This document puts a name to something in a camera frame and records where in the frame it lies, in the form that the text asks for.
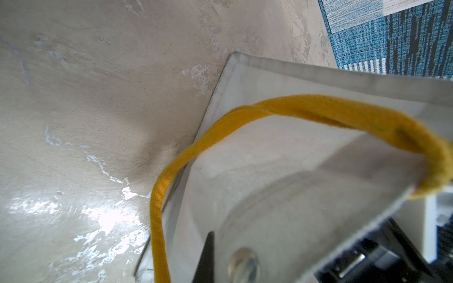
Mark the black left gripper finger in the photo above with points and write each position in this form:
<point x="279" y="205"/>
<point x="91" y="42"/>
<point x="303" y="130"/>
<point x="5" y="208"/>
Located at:
<point x="282" y="209"/>

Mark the white tote bag yellow handles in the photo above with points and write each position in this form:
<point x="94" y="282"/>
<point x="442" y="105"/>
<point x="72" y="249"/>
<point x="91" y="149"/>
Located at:
<point x="263" y="99"/>

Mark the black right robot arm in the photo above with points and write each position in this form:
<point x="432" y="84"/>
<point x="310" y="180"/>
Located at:
<point x="415" y="245"/>

